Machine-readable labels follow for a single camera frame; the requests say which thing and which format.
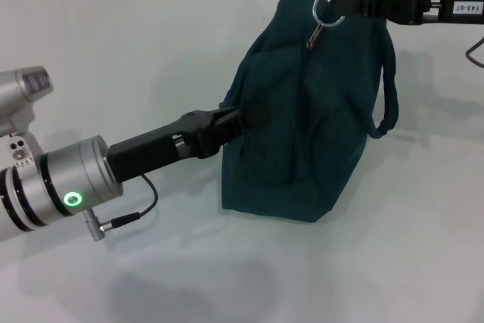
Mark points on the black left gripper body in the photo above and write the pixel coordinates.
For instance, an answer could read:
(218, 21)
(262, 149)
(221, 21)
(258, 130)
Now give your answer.
(151, 153)

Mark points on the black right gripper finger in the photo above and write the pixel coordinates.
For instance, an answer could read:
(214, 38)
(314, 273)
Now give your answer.
(363, 3)

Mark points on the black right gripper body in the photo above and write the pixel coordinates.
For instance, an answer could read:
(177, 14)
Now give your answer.
(435, 5)

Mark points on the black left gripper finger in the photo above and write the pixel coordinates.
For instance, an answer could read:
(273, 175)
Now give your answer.
(227, 126)

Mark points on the dark green lunch bag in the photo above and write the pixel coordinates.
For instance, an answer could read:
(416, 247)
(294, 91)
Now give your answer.
(302, 130)

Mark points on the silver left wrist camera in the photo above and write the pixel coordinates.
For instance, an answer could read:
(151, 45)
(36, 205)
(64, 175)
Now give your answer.
(22, 100)

